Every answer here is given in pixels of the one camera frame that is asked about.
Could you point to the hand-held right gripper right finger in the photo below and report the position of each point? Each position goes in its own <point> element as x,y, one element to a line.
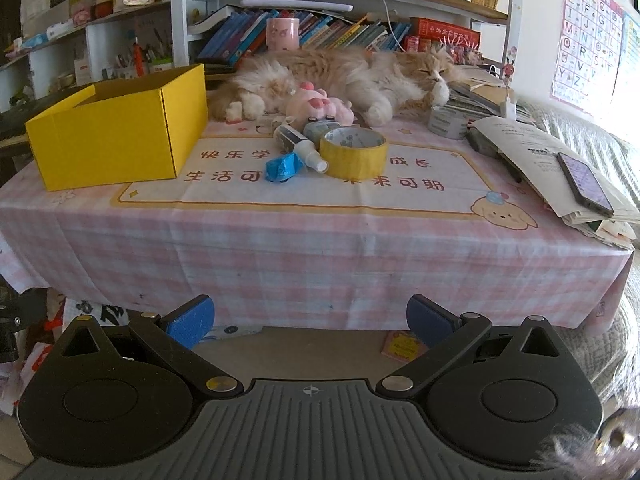
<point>429,321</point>

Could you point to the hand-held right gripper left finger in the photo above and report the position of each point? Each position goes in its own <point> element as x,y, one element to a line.
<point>192,321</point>

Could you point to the yellow tape roll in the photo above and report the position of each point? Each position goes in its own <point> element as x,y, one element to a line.
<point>350,162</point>

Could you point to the blue toy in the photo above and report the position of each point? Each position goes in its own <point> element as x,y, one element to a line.
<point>282,166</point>

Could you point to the yellow cardboard box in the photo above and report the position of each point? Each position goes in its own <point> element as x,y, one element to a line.
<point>110,140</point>

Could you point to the small clear spray bottle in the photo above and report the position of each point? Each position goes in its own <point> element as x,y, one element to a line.
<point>305,149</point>

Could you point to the grey toy car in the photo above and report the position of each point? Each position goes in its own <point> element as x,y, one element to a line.
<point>315,131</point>

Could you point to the pink booklet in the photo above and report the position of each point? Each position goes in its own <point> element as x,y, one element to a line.
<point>402,346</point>

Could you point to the clear printed tape roll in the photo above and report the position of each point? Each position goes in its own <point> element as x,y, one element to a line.
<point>445,125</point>

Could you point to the pile of white papers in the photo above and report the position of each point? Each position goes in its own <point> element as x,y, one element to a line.
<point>525,145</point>

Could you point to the black smartphone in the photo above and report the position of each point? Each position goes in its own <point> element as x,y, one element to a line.
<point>582,182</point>

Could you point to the grey fluffy charm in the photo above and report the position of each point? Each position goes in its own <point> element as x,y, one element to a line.
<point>620,435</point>

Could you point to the pink plush toy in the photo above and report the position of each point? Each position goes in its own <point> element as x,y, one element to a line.
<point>315,102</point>

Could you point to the fluffy cream ginger cat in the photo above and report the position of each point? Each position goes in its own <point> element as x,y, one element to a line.
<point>350,67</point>

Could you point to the black electronic keyboard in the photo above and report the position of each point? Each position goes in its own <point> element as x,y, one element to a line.
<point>12,125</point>

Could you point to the bunch of colourful charms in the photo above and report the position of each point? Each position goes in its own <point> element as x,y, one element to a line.
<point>460,55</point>

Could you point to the row of colourful books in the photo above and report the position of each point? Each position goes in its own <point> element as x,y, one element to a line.
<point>240,35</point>

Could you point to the thick red book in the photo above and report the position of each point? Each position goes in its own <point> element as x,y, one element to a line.
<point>445,30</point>

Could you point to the pink cartoon cup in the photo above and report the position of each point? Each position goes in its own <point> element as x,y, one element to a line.
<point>282,35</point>

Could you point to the white side shelf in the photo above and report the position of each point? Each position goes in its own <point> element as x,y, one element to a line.
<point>100,35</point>

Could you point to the alphabet wall poster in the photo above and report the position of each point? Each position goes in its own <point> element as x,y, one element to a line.
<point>585,35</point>

